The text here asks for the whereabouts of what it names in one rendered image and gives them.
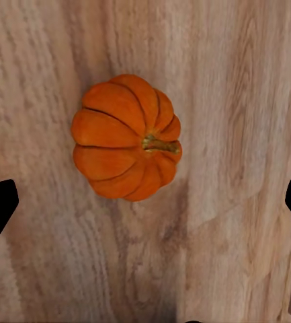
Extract pumpkin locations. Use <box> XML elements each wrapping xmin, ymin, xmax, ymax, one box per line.
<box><xmin>71</xmin><ymin>75</ymin><xmax>182</xmax><ymax>201</ymax></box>

